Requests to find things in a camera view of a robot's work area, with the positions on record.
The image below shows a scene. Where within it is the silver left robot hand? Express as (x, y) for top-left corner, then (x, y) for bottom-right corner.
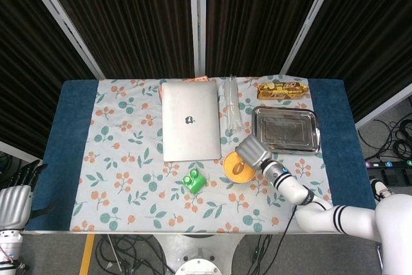
(0, 160), (55, 232)

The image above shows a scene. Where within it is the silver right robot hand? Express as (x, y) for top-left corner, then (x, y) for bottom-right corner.
(234, 135), (274, 170)

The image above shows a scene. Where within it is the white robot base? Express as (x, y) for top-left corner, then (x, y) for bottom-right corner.
(154, 233), (247, 275)

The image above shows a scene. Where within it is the beige round bowl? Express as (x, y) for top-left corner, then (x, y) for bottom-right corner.
(223, 151), (258, 184)

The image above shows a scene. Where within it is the rectangular steel tray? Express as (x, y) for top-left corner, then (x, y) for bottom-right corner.
(250, 105), (322, 156)

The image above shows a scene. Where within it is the green toy building block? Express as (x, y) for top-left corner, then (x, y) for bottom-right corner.
(181, 168), (207, 194)

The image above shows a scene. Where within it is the silver closed laptop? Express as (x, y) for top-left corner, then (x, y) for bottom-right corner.
(160, 81), (223, 162)

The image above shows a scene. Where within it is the gold snack package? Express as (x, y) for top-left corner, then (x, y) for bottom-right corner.
(256, 81), (310, 101)

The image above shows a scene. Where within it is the blue table cover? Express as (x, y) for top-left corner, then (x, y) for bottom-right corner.
(24, 78), (377, 232)

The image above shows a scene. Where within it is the thin grey rod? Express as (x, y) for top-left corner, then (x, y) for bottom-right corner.
(108, 234), (124, 272)

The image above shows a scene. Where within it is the floral fruit print tablecloth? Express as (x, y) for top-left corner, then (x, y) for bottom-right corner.
(71, 77), (334, 234)

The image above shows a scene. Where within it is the black power strip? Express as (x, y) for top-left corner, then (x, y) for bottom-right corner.
(365, 158), (412, 170)

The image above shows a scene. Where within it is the dark ribbed partition panel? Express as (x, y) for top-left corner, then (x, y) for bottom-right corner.
(289, 0), (412, 124)
(0, 0), (94, 156)
(38, 0), (196, 79)
(205, 0), (329, 76)

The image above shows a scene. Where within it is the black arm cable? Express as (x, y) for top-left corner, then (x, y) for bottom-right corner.
(279, 202), (299, 236)

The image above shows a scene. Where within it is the black floor cable tangle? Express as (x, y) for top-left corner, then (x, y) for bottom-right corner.
(359, 119), (412, 160)
(93, 234), (176, 275)

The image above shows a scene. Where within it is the white partition post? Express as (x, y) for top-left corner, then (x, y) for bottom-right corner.
(17, 0), (106, 79)
(279, 0), (337, 75)
(189, 0), (207, 78)

